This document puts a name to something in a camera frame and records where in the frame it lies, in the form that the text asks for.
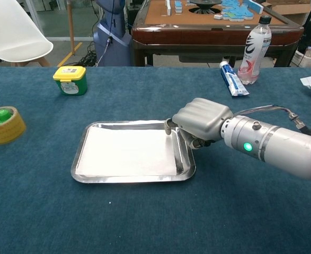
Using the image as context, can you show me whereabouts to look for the white paper sheet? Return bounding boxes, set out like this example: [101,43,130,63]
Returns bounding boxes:
[75,124,177,177]

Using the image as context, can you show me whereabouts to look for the clear pink drink bottle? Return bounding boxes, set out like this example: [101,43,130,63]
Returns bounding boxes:
[237,15,272,85]

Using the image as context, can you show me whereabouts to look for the green jar yellow lid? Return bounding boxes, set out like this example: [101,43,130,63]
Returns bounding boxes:
[52,66,88,96]

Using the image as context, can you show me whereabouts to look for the black mahjong table dial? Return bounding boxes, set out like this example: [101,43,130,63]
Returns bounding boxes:
[189,0,223,14]

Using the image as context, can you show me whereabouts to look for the black floor cable bundle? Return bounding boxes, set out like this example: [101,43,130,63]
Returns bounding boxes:
[79,41,100,67]

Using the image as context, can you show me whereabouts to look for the dark teal carpeted table surface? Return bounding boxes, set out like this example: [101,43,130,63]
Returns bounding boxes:
[0,66,311,254]

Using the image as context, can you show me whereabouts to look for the stainless steel tray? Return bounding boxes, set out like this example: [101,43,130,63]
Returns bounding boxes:
[70,120,197,184]

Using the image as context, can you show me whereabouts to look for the cardboard box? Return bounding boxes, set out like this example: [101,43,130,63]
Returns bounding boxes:
[266,0,311,15]

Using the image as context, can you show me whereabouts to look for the wooden pole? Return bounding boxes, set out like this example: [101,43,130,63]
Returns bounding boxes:
[67,0,76,56]

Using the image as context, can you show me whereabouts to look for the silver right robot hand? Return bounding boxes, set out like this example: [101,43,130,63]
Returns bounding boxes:
[165,97,234,149]

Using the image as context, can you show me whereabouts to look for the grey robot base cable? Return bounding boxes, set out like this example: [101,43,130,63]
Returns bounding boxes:
[95,0,117,67]

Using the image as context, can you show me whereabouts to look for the white printed box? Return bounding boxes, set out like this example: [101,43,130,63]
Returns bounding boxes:
[292,46,311,68]

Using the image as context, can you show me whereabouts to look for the blue mahjong tile pile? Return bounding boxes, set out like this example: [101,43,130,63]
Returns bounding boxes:
[221,0,256,21]

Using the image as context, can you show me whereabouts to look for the long mahjong tile row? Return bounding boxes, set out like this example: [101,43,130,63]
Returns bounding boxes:
[244,0,264,14]

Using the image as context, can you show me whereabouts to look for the yellow tape roll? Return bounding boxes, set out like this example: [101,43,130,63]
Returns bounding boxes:
[0,106,27,146]

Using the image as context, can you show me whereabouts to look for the white shell chair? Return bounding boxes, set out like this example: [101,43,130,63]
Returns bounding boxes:
[0,0,54,67]

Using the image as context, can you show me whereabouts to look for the brown mahjong table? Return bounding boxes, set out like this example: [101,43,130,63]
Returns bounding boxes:
[131,0,304,67]

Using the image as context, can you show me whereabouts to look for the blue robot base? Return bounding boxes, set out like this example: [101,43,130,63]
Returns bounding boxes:
[93,0,132,67]

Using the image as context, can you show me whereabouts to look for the grey right arm cable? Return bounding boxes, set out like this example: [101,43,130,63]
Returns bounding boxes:
[233,105,311,138]

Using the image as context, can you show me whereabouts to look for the blue white toothpaste tube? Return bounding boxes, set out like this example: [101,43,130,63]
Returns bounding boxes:
[219,61,250,97]

